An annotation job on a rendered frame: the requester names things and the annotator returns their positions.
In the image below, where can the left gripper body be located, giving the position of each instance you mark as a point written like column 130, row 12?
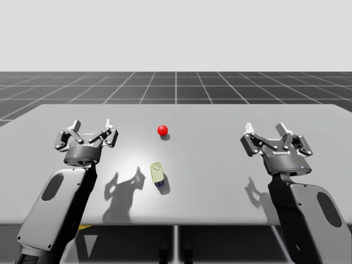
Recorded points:
column 82, row 154

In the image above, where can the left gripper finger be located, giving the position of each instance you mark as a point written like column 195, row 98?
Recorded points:
column 108, row 136
column 66, row 138

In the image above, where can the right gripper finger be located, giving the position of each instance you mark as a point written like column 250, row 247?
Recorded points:
column 254, row 143
column 298, row 143

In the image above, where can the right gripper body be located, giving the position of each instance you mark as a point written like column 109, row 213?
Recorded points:
column 286, row 160

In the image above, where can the small ball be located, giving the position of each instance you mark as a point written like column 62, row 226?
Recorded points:
column 162, row 130

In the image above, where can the green and blue rectangular can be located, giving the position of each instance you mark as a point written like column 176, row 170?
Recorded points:
column 157, row 173

